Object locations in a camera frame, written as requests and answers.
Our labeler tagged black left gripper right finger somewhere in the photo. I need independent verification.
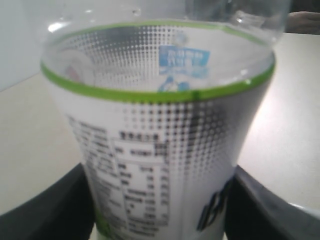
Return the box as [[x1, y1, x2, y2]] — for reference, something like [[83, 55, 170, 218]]
[[224, 166, 320, 240]]

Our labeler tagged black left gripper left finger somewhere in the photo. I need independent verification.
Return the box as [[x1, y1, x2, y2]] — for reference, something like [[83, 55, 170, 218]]
[[0, 164, 95, 240]]

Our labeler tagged clear labelled water bottle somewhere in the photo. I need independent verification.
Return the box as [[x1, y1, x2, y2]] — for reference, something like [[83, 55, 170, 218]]
[[41, 0, 291, 240]]

